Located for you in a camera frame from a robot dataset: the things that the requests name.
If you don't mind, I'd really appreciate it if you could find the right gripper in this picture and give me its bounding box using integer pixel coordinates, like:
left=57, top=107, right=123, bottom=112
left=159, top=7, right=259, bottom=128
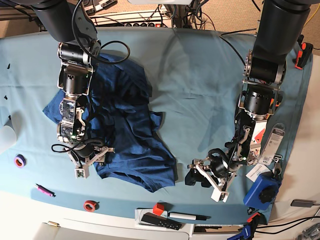
left=67, top=139, right=115, bottom=168

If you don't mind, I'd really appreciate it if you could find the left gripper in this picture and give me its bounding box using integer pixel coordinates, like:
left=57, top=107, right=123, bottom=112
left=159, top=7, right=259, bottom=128
left=184, top=148, right=238, bottom=192

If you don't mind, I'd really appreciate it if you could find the blue t-shirt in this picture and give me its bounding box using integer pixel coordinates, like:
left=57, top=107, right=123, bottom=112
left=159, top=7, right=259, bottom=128
left=42, top=52, right=179, bottom=193

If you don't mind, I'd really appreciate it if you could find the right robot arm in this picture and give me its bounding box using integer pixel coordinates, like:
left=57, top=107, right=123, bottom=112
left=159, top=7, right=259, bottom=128
left=30, top=0, right=114, bottom=178

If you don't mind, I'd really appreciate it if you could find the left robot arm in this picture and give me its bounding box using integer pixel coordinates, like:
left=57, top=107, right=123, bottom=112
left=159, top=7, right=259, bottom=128
left=184, top=0, right=314, bottom=201

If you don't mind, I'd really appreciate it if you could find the white black marker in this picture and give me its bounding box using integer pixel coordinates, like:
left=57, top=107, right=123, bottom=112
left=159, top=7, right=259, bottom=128
left=168, top=212, right=209, bottom=221

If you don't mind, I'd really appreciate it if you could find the red tape roll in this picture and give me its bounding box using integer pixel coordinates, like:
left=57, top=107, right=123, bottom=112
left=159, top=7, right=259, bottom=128
left=83, top=200, right=99, bottom=213

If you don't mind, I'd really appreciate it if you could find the red cube block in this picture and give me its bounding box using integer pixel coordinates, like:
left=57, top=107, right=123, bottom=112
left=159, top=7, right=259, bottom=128
left=152, top=202, right=165, bottom=216

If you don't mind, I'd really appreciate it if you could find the white paper tag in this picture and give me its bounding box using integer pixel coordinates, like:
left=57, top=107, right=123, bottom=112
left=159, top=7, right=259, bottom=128
left=245, top=163, right=271, bottom=182

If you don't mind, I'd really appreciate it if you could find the black remote control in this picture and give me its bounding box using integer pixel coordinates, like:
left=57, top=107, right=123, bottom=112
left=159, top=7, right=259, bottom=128
left=141, top=212, right=182, bottom=230

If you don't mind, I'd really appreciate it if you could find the blue box with knob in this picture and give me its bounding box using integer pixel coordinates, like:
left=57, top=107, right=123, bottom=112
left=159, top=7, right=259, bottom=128
left=243, top=172, right=282, bottom=211

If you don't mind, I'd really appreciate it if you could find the pink marker pen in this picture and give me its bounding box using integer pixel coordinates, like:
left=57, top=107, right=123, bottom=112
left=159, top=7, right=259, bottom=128
left=35, top=184, right=56, bottom=198

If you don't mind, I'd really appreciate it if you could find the blue orange bottom clamp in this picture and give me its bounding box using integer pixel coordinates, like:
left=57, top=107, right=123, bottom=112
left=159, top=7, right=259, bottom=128
left=227, top=212, right=261, bottom=240

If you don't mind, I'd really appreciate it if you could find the metal keys carabiner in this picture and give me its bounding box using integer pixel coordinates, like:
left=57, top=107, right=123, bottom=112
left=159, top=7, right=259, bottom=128
left=272, top=154, right=283, bottom=181

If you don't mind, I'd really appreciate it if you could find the purple tape roll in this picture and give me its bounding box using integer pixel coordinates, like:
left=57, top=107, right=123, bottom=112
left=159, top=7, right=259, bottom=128
left=14, top=154, right=27, bottom=168

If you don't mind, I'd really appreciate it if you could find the packaged tool blister card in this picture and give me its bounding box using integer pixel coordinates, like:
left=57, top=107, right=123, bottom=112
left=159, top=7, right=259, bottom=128
left=258, top=123, right=286, bottom=166

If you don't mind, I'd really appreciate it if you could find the white translucent cup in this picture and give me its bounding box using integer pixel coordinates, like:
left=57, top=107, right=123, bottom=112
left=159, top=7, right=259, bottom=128
left=0, top=125, right=17, bottom=154

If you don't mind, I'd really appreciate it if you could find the light blue table cloth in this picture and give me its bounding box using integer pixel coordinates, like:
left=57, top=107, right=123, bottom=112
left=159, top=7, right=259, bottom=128
left=0, top=26, right=314, bottom=225

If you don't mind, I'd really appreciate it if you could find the grey adapter box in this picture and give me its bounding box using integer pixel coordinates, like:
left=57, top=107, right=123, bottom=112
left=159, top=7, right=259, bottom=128
left=290, top=199, right=314, bottom=208

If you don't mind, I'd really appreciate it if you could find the orange black utility knife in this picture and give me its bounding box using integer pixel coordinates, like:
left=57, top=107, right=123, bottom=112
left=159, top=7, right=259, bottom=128
left=269, top=92, right=283, bottom=109

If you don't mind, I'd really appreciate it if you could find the power strip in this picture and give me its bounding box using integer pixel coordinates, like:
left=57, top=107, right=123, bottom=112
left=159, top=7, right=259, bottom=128
left=90, top=10, right=173, bottom=28

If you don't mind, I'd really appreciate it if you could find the orange black clamp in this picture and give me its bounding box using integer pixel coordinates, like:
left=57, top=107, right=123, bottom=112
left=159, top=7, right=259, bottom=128
left=293, top=42, right=314, bottom=70

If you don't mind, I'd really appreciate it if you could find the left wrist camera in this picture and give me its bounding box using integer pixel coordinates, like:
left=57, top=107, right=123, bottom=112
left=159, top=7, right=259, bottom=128
left=210, top=188, right=230, bottom=203

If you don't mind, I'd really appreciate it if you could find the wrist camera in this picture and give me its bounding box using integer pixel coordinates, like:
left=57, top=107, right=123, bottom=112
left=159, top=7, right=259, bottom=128
left=74, top=168, right=90, bottom=179
left=210, top=188, right=230, bottom=203

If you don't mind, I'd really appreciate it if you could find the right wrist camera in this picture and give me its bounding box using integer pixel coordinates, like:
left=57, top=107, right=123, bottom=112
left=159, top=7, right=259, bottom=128
left=74, top=168, right=90, bottom=179

